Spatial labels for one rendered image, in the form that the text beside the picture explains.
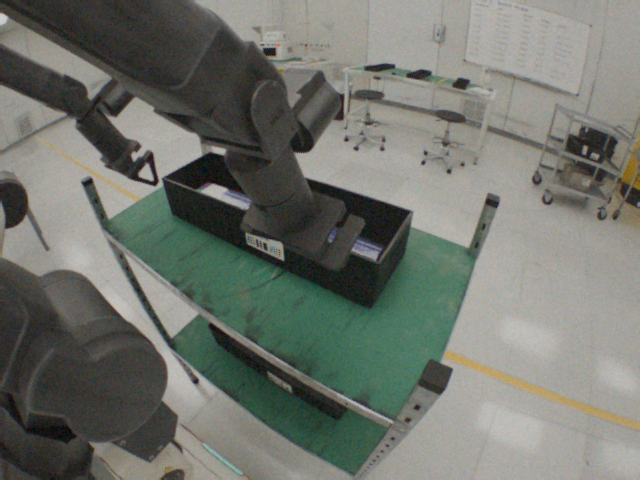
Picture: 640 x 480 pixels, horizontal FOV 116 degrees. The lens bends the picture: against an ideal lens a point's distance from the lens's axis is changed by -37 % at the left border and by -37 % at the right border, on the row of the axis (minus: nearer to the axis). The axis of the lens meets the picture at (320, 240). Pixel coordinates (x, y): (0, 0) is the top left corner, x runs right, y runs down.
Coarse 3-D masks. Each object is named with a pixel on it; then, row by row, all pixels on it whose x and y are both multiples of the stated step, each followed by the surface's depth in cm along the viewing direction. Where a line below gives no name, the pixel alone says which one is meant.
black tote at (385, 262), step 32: (192, 192) 66; (320, 192) 68; (352, 192) 64; (192, 224) 74; (224, 224) 65; (384, 224) 64; (288, 256) 59; (352, 256) 50; (384, 256) 49; (352, 288) 54
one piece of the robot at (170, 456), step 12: (0, 396) 14; (168, 444) 47; (108, 456) 35; (120, 456) 36; (132, 456) 36; (168, 456) 44; (180, 456) 47; (108, 468) 33; (120, 468) 34; (132, 468) 35; (144, 468) 38; (156, 468) 41; (168, 468) 44; (180, 468) 48; (192, 468) 52
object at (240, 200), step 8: (208, 184) 81; (208, 192) 77; (216, 192) 77; (224, 192) 77; (232, 192) 77; (224, 200) 74; (232, 200) 74; (240, 200) 74; (248, 200) 74; (336, 232) 64; (328, 240) 62; (360, 240) 62; (368, 240) 62; (352, 248) 61; (360, 248) 61; (368, 248) 61; (376, 248) 61; (368, 256) 59; (376, 256) 59
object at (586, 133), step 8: (584, 128) 288; (592, 128) 295; (584, 136) 286; (592, 136) 263; (600, 136) 256; (600, 144) 262; (608, 144) 255; (616, 144) 247; (608, 152) 259; (576, 160) 309; (592, 168) 282; (600, 168) 276; (600, 176) 281; (600, 184) 283
